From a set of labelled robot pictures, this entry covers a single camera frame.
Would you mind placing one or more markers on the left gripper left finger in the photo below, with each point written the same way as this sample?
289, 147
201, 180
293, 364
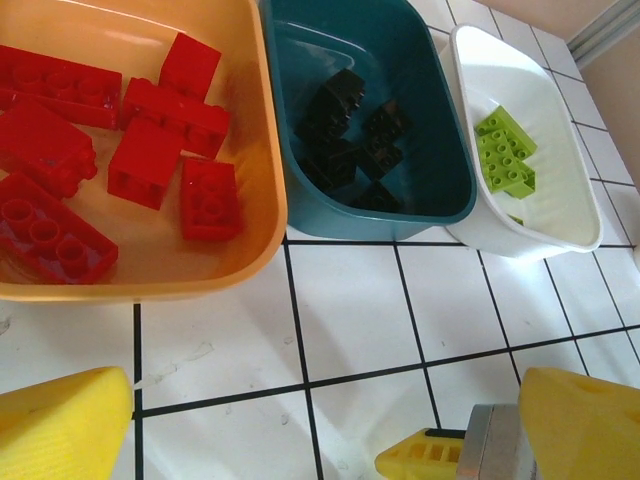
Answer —
60, 430

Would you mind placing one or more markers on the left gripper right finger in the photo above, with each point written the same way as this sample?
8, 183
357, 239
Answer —
585, 435

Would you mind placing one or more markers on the orange plastic container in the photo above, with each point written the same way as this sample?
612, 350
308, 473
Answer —
150, 260

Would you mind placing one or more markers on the red lego brick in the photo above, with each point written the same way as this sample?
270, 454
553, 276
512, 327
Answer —
175, 117
60, 92
42, 145
142, 162
192, 62
212, 200
50, 235

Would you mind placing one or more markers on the white plastic container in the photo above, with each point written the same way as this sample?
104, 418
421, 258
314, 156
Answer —
560, 210

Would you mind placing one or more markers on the green lego brick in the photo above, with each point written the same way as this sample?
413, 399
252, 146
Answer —
516, 219
502, 135
512, 177

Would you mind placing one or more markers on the black lego brick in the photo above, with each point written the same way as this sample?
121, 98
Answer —
382, 156
377, 196
337, 97
330, 165
390, 120

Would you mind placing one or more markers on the teal plastic container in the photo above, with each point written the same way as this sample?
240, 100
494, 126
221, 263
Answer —
350, 40

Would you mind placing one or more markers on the aluminium frame post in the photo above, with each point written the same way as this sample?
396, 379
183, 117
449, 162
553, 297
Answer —
605, 27

